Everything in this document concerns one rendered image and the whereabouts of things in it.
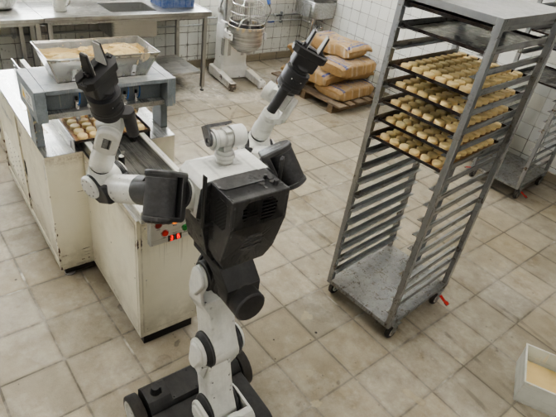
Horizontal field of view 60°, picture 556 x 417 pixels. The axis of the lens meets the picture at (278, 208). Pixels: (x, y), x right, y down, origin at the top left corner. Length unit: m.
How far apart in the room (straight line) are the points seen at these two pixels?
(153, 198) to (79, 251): 1.75
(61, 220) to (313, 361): 1.58
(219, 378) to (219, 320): 0.32
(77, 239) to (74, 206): 0.23
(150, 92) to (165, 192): 1.52
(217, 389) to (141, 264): 0.68
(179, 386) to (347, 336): 1.06
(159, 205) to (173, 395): 1.19
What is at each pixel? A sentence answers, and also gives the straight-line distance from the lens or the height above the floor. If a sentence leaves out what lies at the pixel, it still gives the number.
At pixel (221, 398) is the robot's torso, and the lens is 2.14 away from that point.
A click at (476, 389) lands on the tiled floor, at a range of 3.02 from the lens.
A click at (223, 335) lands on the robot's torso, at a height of 0.71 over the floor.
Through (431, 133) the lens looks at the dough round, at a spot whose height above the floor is 1.24.
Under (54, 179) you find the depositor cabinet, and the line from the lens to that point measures 2.78.
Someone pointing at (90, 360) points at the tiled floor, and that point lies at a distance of 2.76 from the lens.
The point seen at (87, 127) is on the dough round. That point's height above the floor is 0.92.
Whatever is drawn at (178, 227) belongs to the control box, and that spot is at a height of 0.77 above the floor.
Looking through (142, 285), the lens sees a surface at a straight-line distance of 2.44.
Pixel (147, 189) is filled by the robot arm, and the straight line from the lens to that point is 1.39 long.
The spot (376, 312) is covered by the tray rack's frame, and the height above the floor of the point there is 0.15.
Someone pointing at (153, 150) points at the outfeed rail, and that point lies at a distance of 2.64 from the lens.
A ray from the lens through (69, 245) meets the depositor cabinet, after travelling 3.04.
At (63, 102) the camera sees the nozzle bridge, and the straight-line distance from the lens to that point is 2.70.
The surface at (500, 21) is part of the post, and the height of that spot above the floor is 1.81.
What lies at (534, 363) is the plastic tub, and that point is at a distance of 3.26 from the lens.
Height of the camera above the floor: 2.14
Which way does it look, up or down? 34 degrees down
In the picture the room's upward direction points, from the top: 9 degrees clockwise
